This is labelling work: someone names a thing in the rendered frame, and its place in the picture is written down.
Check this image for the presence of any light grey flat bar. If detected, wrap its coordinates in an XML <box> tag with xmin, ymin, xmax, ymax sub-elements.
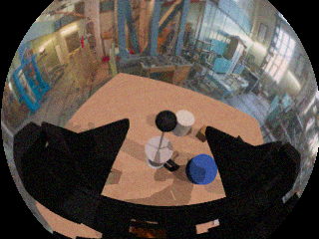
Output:
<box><xmin>212</xmin><ymin>219</ymin><xmax>219</xmax><ymax>226</ymax></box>

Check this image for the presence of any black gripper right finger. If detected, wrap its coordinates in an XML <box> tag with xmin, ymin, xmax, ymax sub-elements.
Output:
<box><xmin>204</xmin><ymin>126</ymin><xmax>282</xmax><ymax>196</ymax></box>

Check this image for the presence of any french press with black knob plunger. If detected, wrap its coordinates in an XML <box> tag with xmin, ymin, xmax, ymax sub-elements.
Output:
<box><xmin>145</xmin><ymin>111</ymin><xmax>179</xmax><ymax>172</ymax></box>

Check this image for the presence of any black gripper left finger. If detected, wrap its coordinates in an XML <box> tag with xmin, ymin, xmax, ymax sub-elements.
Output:
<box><xmin>41</xmin><ymin>119</ymin><xmax>129</xmax><ymax>194</ymax></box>

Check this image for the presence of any blue short cylinder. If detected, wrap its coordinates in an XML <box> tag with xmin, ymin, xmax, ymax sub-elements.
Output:
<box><xmin>186</xmin><ymin>153</ymin><xmax>218</xmax><ymax>184</ymax></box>

